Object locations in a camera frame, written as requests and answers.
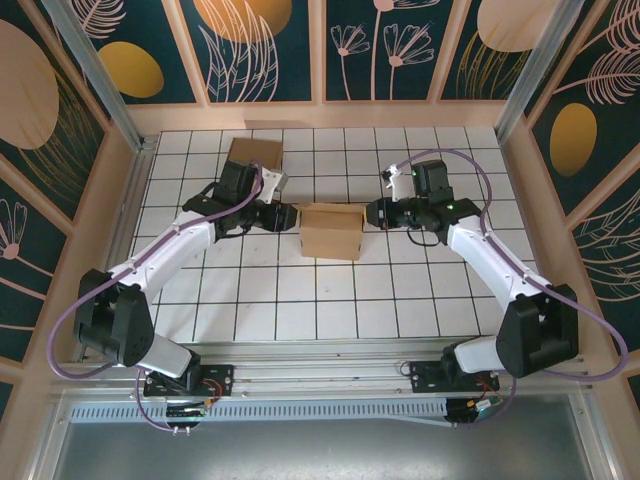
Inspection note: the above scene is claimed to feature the brown cardboard box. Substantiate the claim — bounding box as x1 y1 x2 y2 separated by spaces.
297 202 366 262
227 137 285 174

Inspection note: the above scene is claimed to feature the small circuit board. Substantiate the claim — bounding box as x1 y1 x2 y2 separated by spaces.
446 397 504 429
164 403 210 420

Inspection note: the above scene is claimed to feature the grey metal sheet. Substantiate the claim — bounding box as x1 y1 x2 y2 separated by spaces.
29 394 616 480

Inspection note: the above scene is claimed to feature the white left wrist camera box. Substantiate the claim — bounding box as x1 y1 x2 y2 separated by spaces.
259 167 290 205

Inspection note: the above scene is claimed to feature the aluminium side rail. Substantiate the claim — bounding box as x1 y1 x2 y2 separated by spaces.
74 133 161 364

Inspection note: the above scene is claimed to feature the aluminium base frame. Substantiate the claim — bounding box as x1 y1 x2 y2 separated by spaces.
48 335 597 404

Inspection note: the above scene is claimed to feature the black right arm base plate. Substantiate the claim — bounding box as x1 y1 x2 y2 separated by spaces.
408 359 501 395

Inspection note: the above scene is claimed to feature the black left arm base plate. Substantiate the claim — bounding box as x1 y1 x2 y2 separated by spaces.
143 363 236 399

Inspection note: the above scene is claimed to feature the aluminium corner post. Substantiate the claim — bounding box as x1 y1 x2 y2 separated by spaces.
494 0 576 146
39 0 147 152

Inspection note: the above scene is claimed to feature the grey slotted cable duct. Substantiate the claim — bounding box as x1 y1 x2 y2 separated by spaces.
68 397 450 425

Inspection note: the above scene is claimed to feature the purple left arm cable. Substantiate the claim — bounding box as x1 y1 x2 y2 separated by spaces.
48 158 266 432

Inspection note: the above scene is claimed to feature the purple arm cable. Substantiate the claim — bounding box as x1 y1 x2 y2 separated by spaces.
48 158 266 432
392 148 629 426

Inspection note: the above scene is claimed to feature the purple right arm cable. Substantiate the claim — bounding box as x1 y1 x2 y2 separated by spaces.
392 148 629 426

